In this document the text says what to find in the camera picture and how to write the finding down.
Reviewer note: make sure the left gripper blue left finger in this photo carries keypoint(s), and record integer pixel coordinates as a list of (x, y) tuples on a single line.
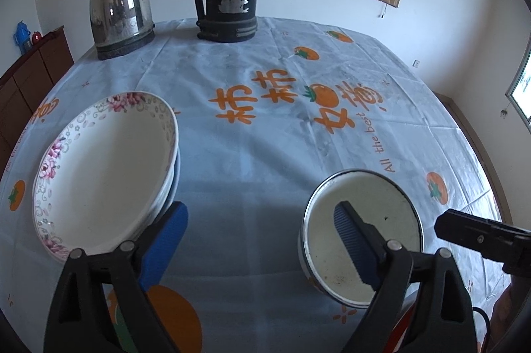
[(158, 243)]

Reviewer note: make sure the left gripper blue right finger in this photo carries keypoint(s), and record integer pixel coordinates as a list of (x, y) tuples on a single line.
[(362, 243)]

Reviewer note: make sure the white enamel bowl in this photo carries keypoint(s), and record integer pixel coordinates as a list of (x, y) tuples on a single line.
[(379, 202)]

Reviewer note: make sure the white plate pink floral rim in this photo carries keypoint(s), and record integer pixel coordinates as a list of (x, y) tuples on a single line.
[(106, 175)]

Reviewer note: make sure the white blue patterned plate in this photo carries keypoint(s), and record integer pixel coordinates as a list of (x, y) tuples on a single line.
[(171, 197)]

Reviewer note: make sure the red plastic bowl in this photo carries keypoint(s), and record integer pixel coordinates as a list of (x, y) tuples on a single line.
[(398, 332)]

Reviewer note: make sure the grey printed tablecloth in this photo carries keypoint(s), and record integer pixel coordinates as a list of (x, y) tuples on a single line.
[(261, 124)]

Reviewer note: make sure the brown wooden sideboard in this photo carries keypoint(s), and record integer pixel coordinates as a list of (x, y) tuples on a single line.
[(26, 84)]

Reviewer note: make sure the stainless steel electric kettle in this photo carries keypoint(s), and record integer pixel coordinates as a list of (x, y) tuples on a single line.
[(120, 27)]

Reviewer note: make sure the small red object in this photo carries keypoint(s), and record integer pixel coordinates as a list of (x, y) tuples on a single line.
[(36, 37)]

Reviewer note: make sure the window with frame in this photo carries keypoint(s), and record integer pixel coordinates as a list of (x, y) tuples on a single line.
[(519, 91)]

